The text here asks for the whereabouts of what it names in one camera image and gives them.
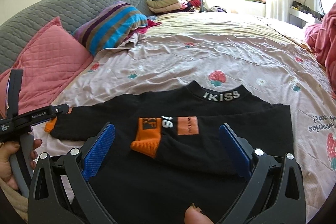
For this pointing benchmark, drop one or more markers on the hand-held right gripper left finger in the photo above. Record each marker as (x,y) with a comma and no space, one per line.
(101,150)

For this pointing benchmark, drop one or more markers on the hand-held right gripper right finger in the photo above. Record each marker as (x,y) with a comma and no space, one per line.
(233,146)

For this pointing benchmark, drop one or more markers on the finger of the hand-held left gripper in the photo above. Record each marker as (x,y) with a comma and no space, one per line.
(14,92)

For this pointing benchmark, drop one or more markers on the black sweater with orange cuffs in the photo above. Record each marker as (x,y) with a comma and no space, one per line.
(183,166)

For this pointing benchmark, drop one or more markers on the person's left hand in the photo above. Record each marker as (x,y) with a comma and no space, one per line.
(6,163)

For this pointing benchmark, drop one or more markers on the person's right hand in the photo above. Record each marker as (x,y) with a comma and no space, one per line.
(197,214)

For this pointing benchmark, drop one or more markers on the pink quilted pillow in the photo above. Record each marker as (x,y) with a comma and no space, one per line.
(47,56)

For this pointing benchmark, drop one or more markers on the grey quilted pillow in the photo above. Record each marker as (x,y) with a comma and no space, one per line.
(65,6)

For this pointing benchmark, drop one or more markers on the strawberry printed bedsheet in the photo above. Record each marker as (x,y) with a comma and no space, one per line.
(183,56)

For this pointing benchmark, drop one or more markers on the striped blanket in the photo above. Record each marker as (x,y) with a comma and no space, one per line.
(113,24)

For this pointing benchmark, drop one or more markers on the magenta cloth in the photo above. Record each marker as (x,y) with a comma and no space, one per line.
(145,24)

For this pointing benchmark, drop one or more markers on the pink blanket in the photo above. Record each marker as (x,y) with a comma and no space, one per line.
(324,37)

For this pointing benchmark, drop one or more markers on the white desk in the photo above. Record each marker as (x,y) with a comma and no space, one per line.
(302,16)

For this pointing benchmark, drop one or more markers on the black device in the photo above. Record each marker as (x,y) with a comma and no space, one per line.
(304,7)

